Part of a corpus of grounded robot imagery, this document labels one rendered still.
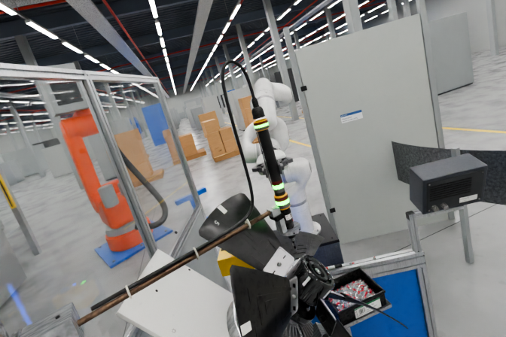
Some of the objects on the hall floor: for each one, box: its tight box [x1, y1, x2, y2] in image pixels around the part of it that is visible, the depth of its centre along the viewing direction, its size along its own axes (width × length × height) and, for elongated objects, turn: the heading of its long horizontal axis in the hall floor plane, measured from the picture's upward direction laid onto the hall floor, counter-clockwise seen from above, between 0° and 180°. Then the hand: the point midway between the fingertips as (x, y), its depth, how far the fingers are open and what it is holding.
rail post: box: [416, 267, 438, 337], centre depth 137 cm, size 4×4×78 cm
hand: (272, 169), depth 84 cm, fingers closed on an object, 4 cm apart
